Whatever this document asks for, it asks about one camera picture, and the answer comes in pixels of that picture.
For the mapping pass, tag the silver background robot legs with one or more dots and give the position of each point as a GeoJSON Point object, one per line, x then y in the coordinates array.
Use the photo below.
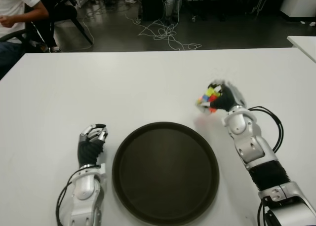
{"type": "Point", "coordinates": [171, 4]}

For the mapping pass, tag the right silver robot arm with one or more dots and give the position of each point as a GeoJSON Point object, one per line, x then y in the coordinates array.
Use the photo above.
{"type": "Point", "coordinates": [256, 149]}

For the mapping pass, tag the black office chair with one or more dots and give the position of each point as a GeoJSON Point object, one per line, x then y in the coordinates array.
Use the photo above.
{"type": "Point", "coordinates": [59, 13]}

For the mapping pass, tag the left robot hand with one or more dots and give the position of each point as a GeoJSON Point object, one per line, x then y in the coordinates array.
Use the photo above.
{"type": "Point", "coordinates": [89, 150]}

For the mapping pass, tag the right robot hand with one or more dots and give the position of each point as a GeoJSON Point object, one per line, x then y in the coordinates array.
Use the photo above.
{"type": "Point", "coordinates": [229, 97]}

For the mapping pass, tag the person in white shirt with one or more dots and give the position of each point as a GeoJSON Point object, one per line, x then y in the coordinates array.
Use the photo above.
{"type": "Point", "coordinates": [12, 4]}

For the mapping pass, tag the black cabinet on casters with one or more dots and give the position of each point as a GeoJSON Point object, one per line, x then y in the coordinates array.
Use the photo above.
{"type": "Point", "coordinates": [153, 4]}

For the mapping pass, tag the dark round plate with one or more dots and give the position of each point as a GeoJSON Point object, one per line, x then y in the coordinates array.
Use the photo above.
{"type": "Point", "coordinates": [165, 174]}

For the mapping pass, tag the multicoloured Rubik's cube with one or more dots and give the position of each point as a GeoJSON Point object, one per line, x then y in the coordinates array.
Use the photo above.
{"type": "Point", "coordinates": [209, 96]}

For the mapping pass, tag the white cabinet with black base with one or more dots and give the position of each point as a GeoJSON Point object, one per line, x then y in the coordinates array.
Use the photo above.
{"type": "Point", "coordinates": [297, 4]}

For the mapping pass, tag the white side table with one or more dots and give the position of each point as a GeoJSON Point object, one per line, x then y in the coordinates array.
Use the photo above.
{"type": "Point", "coordinates": [303, 44]}

